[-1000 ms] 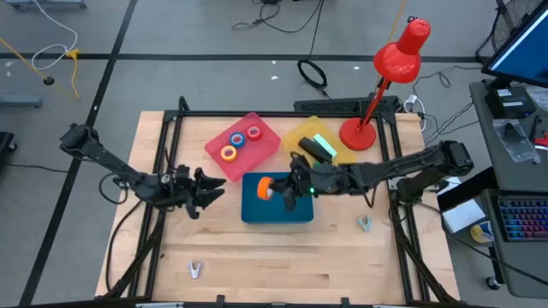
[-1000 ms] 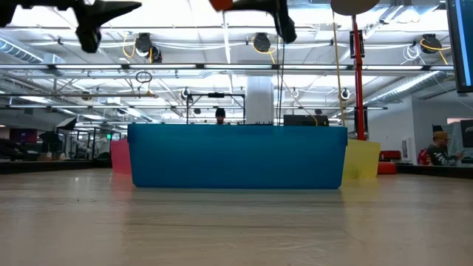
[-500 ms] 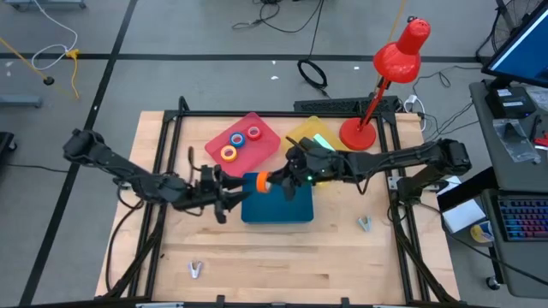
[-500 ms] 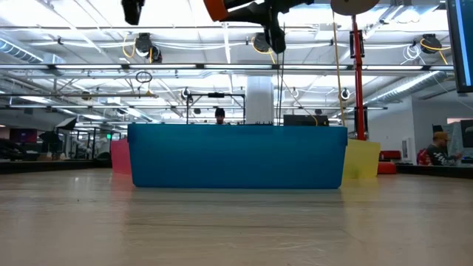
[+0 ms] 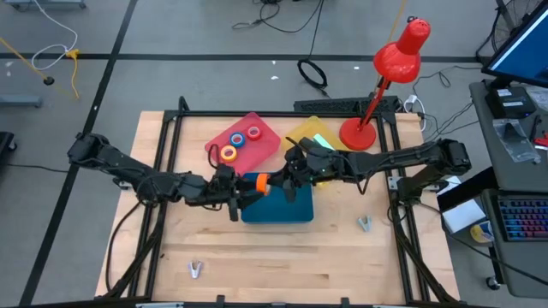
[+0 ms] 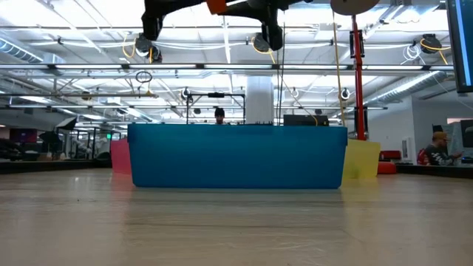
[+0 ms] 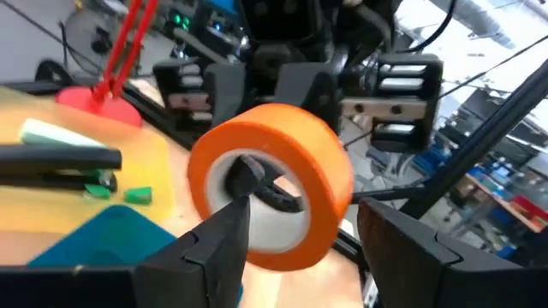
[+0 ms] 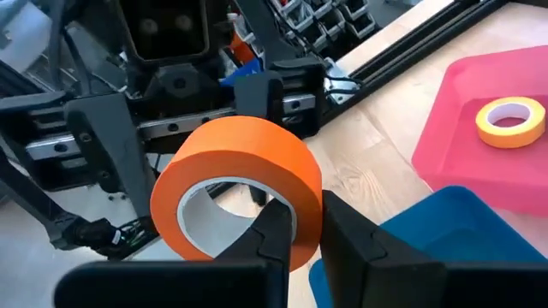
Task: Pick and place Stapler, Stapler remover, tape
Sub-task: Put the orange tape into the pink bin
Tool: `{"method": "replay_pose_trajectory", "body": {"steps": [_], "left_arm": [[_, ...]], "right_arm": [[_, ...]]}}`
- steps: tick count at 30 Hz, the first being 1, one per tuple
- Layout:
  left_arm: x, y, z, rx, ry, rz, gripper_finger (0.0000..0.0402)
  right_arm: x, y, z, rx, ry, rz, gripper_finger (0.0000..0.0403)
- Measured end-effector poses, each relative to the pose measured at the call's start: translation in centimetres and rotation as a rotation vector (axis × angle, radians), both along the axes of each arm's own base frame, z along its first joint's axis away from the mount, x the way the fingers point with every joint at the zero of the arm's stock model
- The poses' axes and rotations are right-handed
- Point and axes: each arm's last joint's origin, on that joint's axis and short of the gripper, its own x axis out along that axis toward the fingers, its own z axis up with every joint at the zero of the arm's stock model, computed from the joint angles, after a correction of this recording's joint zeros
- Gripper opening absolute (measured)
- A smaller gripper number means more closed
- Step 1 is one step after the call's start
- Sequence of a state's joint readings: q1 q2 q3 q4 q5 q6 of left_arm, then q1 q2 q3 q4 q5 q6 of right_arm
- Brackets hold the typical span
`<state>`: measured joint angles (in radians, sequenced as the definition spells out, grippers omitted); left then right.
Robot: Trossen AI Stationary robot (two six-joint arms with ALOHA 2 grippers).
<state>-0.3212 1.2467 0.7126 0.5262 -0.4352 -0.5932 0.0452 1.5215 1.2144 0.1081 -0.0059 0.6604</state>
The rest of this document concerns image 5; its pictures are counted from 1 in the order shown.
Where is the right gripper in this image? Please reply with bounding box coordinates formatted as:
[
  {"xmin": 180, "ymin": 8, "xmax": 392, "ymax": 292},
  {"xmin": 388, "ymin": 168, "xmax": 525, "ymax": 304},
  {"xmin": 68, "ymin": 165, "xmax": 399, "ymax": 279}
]
[{"xmin": 268, "ymin": 147, "xmax": 346, "ymax": 203}]

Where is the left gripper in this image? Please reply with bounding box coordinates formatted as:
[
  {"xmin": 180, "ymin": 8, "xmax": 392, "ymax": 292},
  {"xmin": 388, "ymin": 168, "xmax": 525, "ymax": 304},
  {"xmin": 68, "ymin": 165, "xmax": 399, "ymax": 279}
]
[{"xmin": 208, "ymin": 164, "xmax": 265, "ymax": 222}]

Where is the orange tape roll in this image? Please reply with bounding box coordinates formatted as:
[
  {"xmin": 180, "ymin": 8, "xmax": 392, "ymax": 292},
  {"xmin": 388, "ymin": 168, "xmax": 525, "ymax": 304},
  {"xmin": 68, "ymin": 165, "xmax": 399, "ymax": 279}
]
[{"xmin": 255, "ymin": 172, "xmax": 272, "ymax": 197}]

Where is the yellow tape roll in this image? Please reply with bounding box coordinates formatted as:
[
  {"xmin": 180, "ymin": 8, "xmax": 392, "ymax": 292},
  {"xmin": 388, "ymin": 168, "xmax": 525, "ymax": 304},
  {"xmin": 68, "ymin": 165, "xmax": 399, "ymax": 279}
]
[{"xmin": 219, "ymin": 144, "xmax": 239, "ymax": 163}]

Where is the blue tape roll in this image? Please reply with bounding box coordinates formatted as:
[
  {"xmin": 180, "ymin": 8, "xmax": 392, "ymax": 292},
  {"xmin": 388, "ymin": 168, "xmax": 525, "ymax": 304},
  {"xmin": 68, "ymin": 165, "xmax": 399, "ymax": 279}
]
[{"xmin": 229, "ymin": 131, "xmax": 247, "ymax": 150}]

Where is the green sticky note pad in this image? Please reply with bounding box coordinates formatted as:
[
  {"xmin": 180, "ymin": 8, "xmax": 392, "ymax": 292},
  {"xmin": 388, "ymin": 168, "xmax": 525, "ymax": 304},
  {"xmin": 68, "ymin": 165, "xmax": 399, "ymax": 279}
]
[{"xmin": 313, "ymin": 133, "xmax": 337, "ymax": 151}]

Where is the blue plastic tray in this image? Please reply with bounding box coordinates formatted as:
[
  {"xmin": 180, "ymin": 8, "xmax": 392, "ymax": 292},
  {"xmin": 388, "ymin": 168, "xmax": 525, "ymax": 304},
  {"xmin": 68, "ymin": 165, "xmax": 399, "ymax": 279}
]
[{"xmin": 239, "ymin": 170, "xmax": 315, "ymax": 225}]

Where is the pink plastic tray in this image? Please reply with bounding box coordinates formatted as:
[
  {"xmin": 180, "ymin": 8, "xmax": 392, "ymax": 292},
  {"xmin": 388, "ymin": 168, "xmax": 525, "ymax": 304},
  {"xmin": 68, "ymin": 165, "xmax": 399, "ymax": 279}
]
[{"xmin": 204, "ymin": 111, "xmax": 283, "ymax": 177}]

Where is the yellow plastic tray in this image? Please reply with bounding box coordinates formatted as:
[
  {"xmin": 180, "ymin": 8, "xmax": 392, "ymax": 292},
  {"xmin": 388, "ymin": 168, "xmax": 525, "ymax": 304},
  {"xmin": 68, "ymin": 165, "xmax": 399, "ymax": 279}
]
[{"xmin": 281, "ymin": 115, "xmax": 350, "ymax": 189}]

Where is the white power plug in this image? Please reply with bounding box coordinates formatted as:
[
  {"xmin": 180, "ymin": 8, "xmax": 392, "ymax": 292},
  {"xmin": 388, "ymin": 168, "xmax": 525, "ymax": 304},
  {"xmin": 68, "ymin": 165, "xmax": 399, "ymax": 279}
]
[{"xmin": 402, "ymin": 94, "xmax": 428, "ymax": 133}]

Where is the red desk lamp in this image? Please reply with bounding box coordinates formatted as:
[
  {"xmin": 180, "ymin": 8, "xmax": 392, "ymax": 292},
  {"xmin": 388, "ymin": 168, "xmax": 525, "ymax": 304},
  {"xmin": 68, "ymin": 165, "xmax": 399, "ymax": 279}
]
[{"xmin": 338, "ymin": 15, "xmax": 432, "ymax": 152}]

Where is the white cardboard box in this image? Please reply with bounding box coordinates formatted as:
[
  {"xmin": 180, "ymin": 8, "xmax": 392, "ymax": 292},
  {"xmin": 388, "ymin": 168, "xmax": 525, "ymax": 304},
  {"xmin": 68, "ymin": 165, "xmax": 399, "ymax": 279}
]
[{"xmin": 441, "ymin": 198, "xmax": 487, "ymax": 234}]

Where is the grey side desk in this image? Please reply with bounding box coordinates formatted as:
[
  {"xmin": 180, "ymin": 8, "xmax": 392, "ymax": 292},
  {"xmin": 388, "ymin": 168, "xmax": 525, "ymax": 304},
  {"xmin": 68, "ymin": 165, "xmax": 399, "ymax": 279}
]
[{"xmin": 468, "ymin": 79, "xmax": 548, "ymax": 299}]

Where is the yellow and blue item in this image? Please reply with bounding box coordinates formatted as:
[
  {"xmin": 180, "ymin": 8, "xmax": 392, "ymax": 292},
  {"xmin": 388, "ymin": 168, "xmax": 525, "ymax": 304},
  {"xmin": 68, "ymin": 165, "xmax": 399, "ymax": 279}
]
[{"xmin": 469, "ymin": 219, "xmax": 496, "ymax": 246}]

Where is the clear plastic bag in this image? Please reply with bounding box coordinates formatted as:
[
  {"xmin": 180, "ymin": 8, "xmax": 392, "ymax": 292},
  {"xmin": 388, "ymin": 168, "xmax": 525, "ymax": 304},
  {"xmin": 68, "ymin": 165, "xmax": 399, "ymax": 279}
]
[{"xmin": 491, "ymin": 118, "xmax": 542, "ymax": 165}]

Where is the black mini computer box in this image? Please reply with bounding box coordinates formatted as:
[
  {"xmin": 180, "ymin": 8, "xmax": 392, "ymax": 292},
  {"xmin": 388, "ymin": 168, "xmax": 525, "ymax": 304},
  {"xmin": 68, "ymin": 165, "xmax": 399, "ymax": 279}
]
[{"xmin": 484, "ymin": 86, "xmax": 537, "ymax": 120}]

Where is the backlit keyboard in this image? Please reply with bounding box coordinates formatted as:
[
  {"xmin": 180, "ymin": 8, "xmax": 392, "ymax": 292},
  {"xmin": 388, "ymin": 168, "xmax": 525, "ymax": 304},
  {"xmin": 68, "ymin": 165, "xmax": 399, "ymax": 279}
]
[{"xmin": 496, "ymin": 196, "xmax": 548, "ymax": 243}]

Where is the black chair base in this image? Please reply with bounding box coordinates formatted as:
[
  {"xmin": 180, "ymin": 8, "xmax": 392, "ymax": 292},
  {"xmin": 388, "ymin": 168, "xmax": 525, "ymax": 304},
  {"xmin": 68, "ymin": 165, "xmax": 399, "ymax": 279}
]
[{"xmin": 0, "ymin": 131, "xmax": 18, "ymax": 160}]

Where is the computer monitor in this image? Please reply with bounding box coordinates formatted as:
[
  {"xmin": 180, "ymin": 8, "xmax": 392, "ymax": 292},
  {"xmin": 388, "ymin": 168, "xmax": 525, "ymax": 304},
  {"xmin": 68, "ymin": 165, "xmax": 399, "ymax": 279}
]
[{"xmin": 480, "ymin": 0, "xmax": 548, "ymax": 90}]

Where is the black floor fan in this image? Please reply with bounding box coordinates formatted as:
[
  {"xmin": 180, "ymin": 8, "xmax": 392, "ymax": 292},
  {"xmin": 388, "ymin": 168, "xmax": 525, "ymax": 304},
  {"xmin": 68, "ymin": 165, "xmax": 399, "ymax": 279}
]
[{"xmin": 474, "ymin": 0, "xmax": 545, "ymax": 65}]

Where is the black aluminium table frame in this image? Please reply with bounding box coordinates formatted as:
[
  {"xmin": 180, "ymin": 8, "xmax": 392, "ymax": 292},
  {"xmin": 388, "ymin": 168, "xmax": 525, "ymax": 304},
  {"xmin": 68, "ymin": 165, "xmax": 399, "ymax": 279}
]
[{"xmin": 102, "ymin": 96, "xmax": 462, "ymax": 308}]

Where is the coiled black cable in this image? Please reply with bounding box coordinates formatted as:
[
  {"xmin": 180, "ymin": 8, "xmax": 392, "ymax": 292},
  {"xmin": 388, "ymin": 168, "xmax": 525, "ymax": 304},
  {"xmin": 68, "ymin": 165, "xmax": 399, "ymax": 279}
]
[{"xmin": 296, "ymin": 58, "xmax": 331, "ymax": 98}]

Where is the black floor cable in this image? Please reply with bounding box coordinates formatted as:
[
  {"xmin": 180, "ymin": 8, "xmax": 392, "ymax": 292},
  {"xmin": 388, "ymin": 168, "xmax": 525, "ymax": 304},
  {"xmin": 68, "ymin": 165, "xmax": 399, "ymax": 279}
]
[{"xmin": 230, "ymin": 0, "xmax": 327, "ymax": 35}]

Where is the yellow hanging cord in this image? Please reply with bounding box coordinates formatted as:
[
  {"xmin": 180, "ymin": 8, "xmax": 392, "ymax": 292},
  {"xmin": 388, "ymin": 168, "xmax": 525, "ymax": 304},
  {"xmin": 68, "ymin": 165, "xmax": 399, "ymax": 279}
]
[{"xmin": 375, "ymin": 0, "xmax": 408, "ymax": 86}]

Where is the yellow floor cable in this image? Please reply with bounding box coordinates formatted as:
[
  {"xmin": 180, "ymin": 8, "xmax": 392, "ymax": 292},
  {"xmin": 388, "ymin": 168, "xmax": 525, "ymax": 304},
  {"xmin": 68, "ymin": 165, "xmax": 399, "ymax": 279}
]
[{"xmin": 63, "ymin": 48, "xmax": 82, "ymax": 101}]

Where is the white floor cable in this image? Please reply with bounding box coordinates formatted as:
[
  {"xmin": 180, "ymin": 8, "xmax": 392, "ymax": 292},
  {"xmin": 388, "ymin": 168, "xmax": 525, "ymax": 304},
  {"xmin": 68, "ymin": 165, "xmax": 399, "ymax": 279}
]
[{"xmin": 30, "ymin": 0, "xmax": 80, "ymax": 72}]

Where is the yellow cord with black ball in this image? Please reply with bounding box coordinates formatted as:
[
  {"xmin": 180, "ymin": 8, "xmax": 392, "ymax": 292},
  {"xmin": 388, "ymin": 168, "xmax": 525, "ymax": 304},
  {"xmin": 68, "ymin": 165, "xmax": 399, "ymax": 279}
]
[{"xmin": 0, "ymin": 37, "xmax": 57, "ymax": 87}]

